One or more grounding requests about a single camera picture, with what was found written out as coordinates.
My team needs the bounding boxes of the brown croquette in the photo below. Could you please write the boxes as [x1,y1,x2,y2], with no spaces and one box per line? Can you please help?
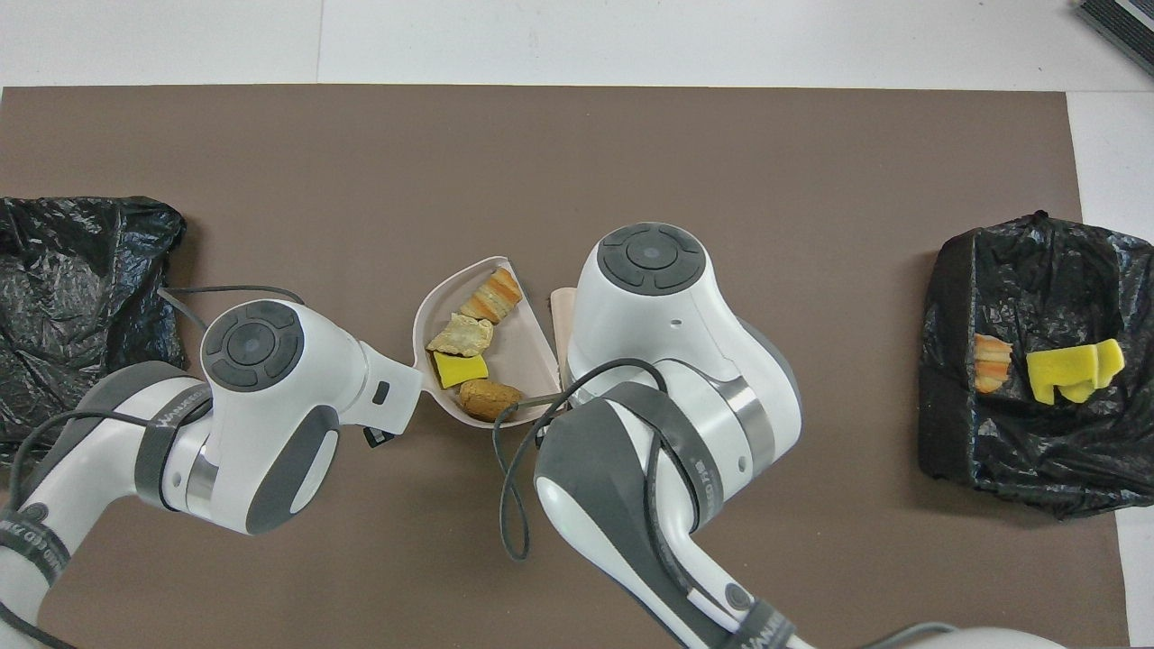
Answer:
[458,379,525,424]

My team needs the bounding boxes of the pale sponge chunk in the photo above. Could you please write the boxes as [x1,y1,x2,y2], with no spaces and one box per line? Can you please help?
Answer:
[426,313,496,358]

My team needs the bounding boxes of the beige plastic dustpan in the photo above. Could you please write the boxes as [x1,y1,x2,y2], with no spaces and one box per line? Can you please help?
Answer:
[412,256,563,430]

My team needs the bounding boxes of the beige bread chunk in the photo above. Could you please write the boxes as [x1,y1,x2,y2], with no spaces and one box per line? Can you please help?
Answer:
[459,267,524,325]

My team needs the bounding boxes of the beige brush with black bristles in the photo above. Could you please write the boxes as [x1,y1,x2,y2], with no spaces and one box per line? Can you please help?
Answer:
[549,287,579,384]

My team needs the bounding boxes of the bread piece with orange crust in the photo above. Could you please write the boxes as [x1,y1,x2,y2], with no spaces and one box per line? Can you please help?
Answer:
[975,334,1015,394]

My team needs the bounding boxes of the bin with black trash bag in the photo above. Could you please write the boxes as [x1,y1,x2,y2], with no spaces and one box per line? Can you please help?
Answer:
[918,211,1154,521]
[0,196,188,470]

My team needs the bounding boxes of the brown table mat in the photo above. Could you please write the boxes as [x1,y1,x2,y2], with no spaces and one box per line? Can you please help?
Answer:
[0,86,1132,649]

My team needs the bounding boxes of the grey ribbed device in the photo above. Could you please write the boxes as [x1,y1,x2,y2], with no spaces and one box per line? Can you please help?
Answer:
[1075,0,1154,52]

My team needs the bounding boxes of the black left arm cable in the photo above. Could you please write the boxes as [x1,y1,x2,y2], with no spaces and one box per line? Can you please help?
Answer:
[0,285,307,649]

